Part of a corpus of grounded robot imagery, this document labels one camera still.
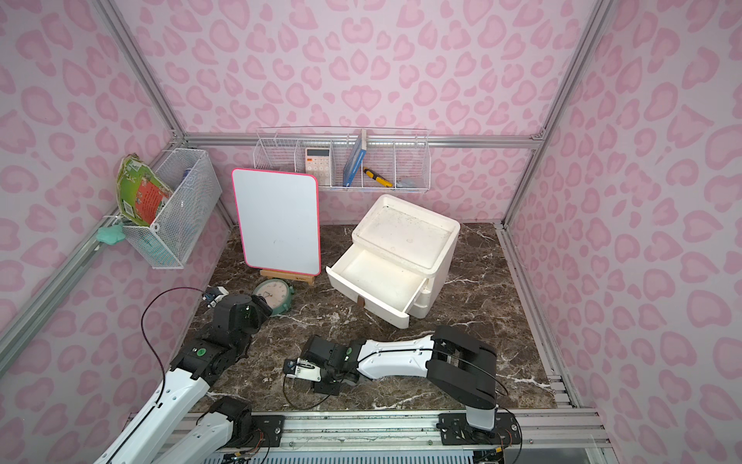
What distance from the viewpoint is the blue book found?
0.87 m

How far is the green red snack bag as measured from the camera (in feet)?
2.27

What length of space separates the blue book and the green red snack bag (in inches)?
20.9

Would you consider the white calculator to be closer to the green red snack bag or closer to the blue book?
the blue book

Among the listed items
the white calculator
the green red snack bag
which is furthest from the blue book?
the green red snack bag
